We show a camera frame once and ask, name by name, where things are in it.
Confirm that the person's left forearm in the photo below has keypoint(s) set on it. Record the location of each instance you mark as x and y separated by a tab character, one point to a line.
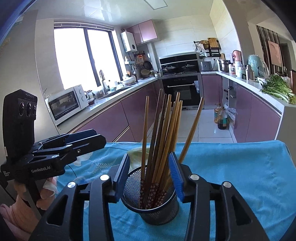
16	220

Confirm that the pink wall painting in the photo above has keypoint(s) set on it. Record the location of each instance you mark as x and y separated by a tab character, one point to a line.
275	53

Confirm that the pink kettle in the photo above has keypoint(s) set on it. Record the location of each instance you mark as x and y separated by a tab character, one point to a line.
237	56

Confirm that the pink base cabinets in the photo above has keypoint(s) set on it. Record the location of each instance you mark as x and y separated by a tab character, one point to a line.
254	115
111	115

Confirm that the black pot glass lid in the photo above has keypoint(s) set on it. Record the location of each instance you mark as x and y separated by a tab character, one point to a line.
168	69
189	68

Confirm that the bunch of bamboo chopsticks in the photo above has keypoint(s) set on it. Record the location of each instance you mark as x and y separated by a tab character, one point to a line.
144	129

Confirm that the white casserole pot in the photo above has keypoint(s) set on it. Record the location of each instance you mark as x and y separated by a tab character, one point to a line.
129	81

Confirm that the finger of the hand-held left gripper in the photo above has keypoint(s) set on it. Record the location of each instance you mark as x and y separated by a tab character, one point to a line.
87	144
78	136

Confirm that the steel thermos bottle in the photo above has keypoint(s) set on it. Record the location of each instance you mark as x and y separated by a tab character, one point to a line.
249	73

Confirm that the black mesh holder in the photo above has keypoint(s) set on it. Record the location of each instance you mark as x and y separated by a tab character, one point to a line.
159	215

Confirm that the white water heater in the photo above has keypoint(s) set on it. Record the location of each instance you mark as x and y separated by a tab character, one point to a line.
128	41

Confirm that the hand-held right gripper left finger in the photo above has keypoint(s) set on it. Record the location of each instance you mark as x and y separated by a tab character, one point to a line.
121	178

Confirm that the plastic bag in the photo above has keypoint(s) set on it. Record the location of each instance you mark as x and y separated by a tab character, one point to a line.
231	115

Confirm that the black built-in oven stove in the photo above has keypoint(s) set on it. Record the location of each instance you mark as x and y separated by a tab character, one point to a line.
180	90

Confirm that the light bamboo chopstick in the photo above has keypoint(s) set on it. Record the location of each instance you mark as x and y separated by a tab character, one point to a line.
191	129

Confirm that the mint green appliance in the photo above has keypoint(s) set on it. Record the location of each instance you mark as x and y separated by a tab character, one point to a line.
256	64

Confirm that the kitchen window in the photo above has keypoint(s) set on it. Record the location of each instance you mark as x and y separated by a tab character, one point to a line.
74	58

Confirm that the kitchen sink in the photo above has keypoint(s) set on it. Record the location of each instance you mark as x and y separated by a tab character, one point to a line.
115	90

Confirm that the hanging black pan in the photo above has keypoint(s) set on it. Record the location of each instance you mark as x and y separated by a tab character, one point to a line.
148	65

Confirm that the stainless steel pot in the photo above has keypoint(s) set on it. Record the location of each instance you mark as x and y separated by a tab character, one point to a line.
223	66

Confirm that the dark brown chopstick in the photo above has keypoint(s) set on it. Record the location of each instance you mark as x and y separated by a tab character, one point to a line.
155	129

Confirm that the silver box appliance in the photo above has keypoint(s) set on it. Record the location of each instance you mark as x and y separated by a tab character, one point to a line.
205	66

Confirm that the black wall rack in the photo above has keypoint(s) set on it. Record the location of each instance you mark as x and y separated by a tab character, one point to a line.
211	52

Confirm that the kitchen faucet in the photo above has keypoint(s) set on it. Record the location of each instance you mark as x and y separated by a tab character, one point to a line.
103	81

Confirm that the yellow cooking oil bottle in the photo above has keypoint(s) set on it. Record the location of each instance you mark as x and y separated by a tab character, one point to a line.
217	113

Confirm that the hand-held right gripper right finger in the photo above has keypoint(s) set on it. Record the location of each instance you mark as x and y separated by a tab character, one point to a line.
177	178

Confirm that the white microwave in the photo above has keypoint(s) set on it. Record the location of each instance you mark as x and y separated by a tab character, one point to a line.
67	104

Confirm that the wooden cutting board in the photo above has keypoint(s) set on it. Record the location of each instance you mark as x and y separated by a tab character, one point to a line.
212	42

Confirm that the person's left hand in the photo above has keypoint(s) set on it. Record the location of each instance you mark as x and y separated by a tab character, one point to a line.
49	194

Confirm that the cooking oil bottles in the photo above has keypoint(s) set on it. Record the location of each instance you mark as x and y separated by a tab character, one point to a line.
223	119

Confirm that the dark wooden slat divider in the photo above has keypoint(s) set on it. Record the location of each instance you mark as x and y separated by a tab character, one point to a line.
262	39

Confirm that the green leafy vegetables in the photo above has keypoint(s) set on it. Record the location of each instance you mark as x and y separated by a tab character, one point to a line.
277	89

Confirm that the blue floral tablecloth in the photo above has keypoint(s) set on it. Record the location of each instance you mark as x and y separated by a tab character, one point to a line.
231	173

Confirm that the ceiling light panel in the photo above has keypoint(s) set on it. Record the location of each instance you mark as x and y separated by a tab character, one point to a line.
155	4

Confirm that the pink wall cabinets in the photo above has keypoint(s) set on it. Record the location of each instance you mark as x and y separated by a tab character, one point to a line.
145	32

